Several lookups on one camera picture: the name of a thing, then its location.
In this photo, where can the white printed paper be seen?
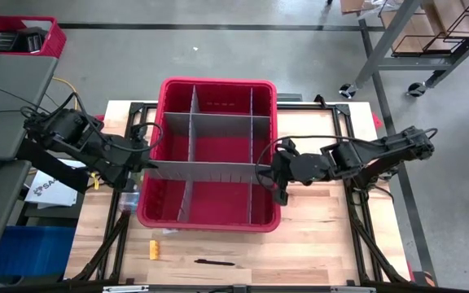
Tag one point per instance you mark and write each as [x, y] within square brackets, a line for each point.
[51, 195]

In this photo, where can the clear plastic tray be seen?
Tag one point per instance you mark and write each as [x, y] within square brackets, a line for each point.
[128, 201]

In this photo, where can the grey metal cart frame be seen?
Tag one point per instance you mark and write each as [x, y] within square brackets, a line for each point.
[385, 36]

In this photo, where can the black electronic box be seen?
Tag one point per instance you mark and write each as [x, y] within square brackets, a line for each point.
[33, 40]
[5, 41]

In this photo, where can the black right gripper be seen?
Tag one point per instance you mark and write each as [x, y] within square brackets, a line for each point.
[308, 169]

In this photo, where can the small red crate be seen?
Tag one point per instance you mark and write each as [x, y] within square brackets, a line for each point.
[55, 45]

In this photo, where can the black bar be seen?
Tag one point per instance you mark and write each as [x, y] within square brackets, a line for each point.
[51, 167]

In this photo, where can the large red plastic bin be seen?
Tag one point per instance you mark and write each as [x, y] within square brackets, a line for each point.
[218, 148]

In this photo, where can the white printed tag card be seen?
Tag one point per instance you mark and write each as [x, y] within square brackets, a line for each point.
[169, 231]

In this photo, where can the cardboard boxes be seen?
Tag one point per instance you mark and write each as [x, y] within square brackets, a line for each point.
[409, 28]

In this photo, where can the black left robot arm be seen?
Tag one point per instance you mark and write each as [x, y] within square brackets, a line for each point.
[67, 130]

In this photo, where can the grey desk top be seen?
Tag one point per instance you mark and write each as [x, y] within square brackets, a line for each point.
[10, 97]

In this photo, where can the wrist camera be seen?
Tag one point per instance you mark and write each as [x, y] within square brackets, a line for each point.
[140, 132]
[281, 197]

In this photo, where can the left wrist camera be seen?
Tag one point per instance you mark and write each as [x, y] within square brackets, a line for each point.
[140, 132]

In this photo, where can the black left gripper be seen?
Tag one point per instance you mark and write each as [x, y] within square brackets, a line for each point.
[122, 163]

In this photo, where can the red clamp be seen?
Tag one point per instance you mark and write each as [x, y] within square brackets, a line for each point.
[100, 118]
[376, 121]

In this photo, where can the thin black pen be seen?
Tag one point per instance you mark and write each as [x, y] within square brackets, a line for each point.
[214, 262]

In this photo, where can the yellow tag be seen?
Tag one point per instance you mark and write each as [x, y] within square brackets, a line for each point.
[95, 181]

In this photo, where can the yellow toy brick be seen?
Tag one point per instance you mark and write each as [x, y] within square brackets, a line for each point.
[154, 250]

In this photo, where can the blue plastic bin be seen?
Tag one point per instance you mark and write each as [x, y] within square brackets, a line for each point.
[23, 250]

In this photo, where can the black table frame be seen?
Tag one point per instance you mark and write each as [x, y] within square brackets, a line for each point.
[340, 122]

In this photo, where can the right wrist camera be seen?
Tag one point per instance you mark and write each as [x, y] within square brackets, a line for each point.
[281, 197]

